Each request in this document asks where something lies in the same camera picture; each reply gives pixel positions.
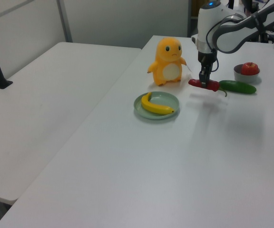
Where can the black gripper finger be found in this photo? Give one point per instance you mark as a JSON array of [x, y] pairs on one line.
[[209, 78], [203, 79]]

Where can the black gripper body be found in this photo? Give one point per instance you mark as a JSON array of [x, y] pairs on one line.
[[206, 59]]

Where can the red chili pepper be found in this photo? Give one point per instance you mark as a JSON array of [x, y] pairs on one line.
[[194, 82]]

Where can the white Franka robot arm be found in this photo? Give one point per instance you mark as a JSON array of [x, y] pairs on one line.
[[237, 26]]

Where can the green plastic plate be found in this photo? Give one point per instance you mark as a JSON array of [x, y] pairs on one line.
[[165, 101]]

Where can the white paper tag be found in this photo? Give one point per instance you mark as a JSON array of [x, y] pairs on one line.
[[188, 67]]

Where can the green cucumber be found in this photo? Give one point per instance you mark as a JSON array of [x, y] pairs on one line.
[[239, 86]]

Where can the grey bowl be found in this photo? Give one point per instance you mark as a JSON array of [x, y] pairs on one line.
[[246, 78]]

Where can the orange dinosaur plush toy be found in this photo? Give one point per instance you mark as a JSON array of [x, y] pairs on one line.
[[168, 59]]

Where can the red apple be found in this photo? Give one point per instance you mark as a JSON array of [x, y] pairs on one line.
[[248, 69]]

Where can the yellow banana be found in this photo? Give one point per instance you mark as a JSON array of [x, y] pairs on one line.
[[151, 108]]

